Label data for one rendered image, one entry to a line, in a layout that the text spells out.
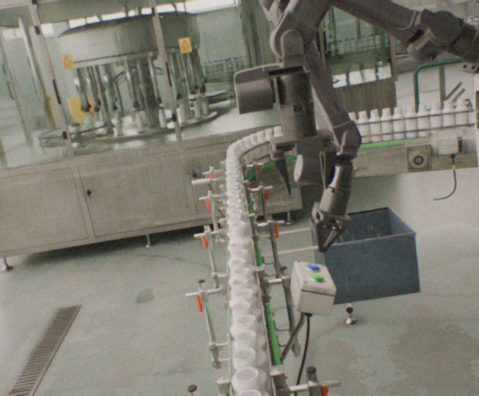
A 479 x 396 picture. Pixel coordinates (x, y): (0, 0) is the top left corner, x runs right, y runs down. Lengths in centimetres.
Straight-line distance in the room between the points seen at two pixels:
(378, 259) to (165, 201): 323
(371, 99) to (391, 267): 503
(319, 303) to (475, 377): 176
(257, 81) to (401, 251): 120
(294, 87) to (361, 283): 120
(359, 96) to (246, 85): 600
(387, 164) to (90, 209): 280
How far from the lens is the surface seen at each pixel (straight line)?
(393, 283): 208
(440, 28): 146
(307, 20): 96
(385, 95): 702
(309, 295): 133
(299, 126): 97
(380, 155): 323
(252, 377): 97
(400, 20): 145
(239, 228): 151
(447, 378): 301
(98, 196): 512
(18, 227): 538
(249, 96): 96
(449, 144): 305
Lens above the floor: 167
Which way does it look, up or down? 16 degrees down
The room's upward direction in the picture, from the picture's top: 10 degrees counter-clockwise
